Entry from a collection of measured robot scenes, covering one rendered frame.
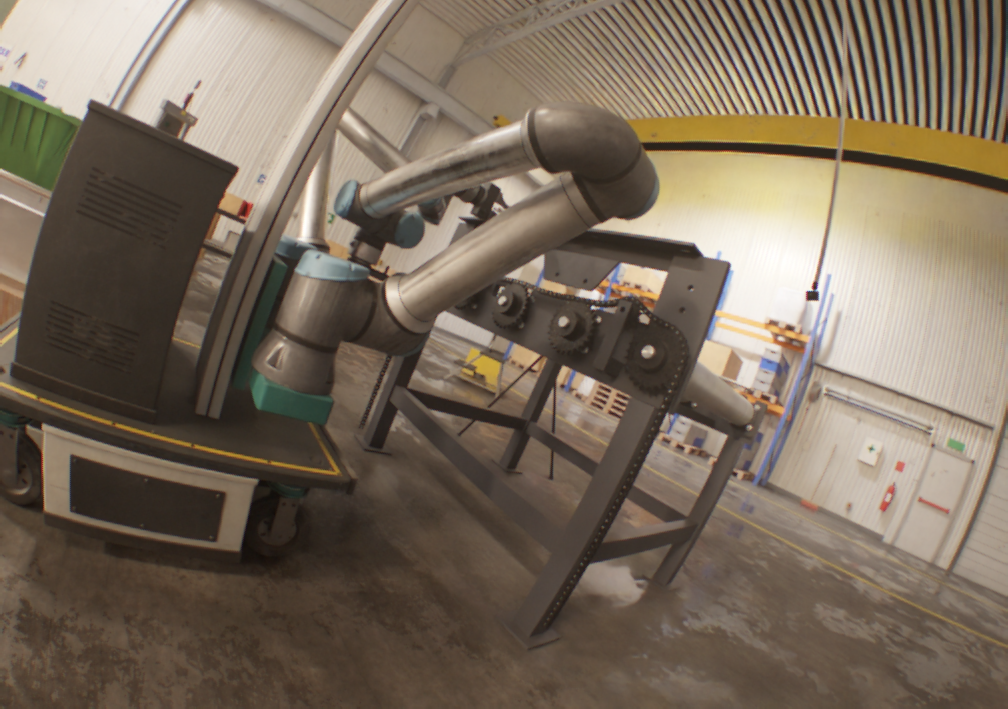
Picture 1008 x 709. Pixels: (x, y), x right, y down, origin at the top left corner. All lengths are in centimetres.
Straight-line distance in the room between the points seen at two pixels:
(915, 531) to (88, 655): 1040
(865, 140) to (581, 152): 785
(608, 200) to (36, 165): 256
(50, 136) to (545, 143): 237
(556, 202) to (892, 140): 787
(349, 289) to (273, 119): 1063
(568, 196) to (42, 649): 121
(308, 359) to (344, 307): 13
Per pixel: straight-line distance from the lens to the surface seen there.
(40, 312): 92
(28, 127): 266
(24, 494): 114
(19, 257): 172
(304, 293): 85
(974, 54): 989
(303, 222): 151
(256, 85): 1159
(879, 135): 843
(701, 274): 114
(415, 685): 102
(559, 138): 63
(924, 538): 1022
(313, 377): 86
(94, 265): 87
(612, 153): 65
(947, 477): 1024
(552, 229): 74
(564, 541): 116
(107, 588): 101
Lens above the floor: 76
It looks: level
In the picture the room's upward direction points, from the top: 24 degrees clockwise
